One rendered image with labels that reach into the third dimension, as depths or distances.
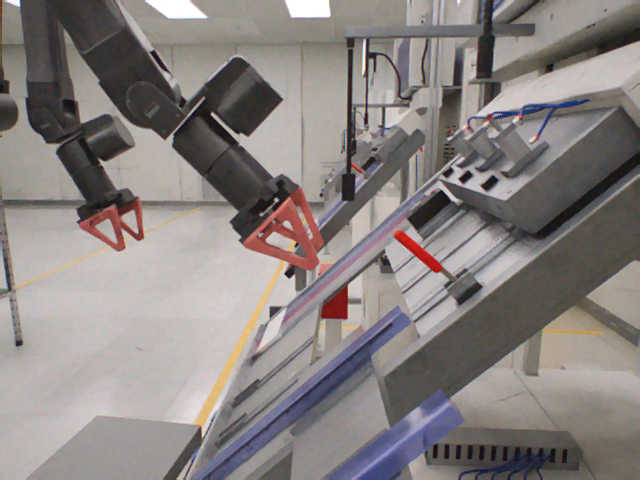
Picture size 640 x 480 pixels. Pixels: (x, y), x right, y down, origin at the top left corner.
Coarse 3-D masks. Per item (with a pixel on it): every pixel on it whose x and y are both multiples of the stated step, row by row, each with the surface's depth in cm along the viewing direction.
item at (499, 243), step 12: (504, 240) 54; (480, 252) 55; (492, 252) 54; (468, 264) 55; (480, 264) 54; (444, 288) 55; (420, 300) 56; (432, 300) 55; (408, 312) 56; (420, 312) 56
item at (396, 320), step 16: (384, 320) 32; (400, 320) 32; (368, 336) 32; (384, 336) 32; (352, 352) 32; (368, 352) 32; (336, 368) 32; (352, 368) 32; (304, 384) 34; (320, 384) 33; (336, 384) 33; (288, 400) 33; (304, 400) 33; (272, 416) 33; (288, 416) 33; (256, 432) 33; (272, 432) 33; (240, 448) 34; (256, 448) 34; (208, 464) 35; (224, 464) 34
